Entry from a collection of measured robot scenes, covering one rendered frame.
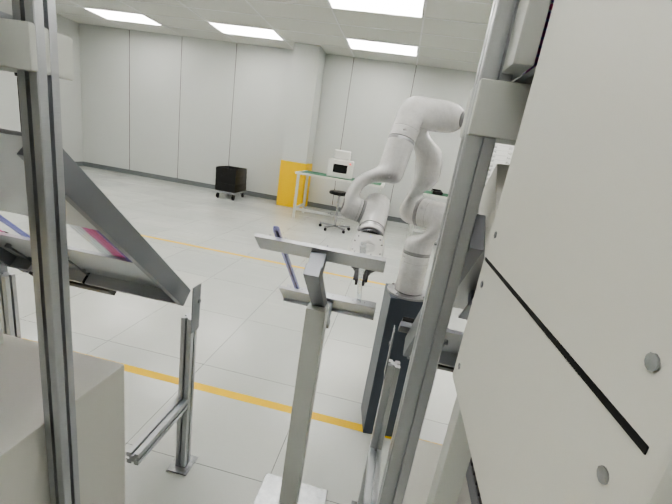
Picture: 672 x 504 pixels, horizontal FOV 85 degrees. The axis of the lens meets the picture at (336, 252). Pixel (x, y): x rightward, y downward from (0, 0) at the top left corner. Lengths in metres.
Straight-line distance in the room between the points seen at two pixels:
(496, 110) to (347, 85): 7.38
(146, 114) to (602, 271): 9.44
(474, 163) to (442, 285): 0.19
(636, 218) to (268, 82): 8.15
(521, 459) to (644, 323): 0.14
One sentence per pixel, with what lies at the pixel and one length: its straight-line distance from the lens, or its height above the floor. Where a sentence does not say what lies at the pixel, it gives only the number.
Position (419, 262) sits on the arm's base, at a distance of 1.58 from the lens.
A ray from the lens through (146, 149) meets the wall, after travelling 9.56.
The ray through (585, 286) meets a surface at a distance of 0.26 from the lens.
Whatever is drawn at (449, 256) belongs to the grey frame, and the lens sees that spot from 0.58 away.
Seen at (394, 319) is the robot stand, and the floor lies 0.60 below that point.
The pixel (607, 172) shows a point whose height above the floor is 1.28.
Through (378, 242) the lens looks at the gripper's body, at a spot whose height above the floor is 1.01.
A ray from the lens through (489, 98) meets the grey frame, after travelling 0.55.
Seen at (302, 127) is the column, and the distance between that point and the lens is 7.44.
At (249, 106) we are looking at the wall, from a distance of 8.38.
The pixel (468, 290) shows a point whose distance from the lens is 0.79.
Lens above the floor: 1.27
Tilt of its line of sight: 16 degrees down
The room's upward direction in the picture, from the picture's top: 9 degrees clockwise
